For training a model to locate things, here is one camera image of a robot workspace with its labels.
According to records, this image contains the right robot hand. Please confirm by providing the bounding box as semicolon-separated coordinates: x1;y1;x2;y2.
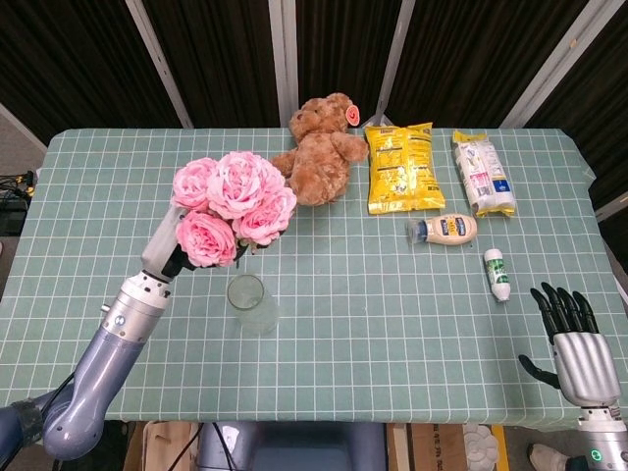
518;281;623;407

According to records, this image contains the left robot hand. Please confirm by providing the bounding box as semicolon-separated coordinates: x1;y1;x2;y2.
140;205;196;284

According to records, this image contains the pink rose bouquet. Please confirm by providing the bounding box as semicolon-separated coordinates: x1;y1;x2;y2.
171;150;298;270

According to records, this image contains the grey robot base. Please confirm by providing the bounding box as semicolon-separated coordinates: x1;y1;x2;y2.
196;420;387;471

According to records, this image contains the clear glass cup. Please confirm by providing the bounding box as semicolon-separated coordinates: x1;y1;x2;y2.
226;274;281;338

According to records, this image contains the green grid-patterned table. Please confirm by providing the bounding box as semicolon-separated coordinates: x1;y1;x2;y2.
0;127;627;452

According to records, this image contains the small white green bottle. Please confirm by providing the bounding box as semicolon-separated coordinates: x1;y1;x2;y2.
483;247;513;303

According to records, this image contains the cardboard box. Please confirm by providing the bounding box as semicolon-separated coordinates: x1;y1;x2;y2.
409;423;466;471

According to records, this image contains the brown teddy bear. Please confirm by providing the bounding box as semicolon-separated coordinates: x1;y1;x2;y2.
270;91;370;207

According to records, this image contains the mayonnaise squeeze bottle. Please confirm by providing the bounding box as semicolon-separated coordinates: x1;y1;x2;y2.
404;212;479;245

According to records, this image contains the wooden table leg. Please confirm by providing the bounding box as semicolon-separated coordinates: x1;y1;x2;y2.
386;423;411;471

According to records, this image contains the white packaged bag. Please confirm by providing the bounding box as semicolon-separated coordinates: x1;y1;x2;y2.
450;130;518;219

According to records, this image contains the yellow snack bag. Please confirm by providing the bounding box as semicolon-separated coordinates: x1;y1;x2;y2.
363;122;447;216

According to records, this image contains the black equipment with cables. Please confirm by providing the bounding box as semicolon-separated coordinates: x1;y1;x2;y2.
0;169;37;237

